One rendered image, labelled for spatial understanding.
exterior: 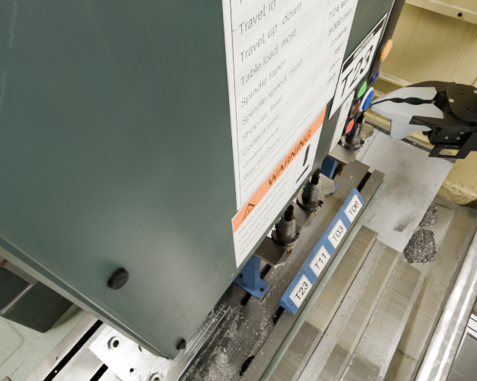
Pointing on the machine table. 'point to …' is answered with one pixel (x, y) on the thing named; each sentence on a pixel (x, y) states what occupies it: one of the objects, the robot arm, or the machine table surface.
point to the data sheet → (279, 76)
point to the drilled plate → (202, 338)
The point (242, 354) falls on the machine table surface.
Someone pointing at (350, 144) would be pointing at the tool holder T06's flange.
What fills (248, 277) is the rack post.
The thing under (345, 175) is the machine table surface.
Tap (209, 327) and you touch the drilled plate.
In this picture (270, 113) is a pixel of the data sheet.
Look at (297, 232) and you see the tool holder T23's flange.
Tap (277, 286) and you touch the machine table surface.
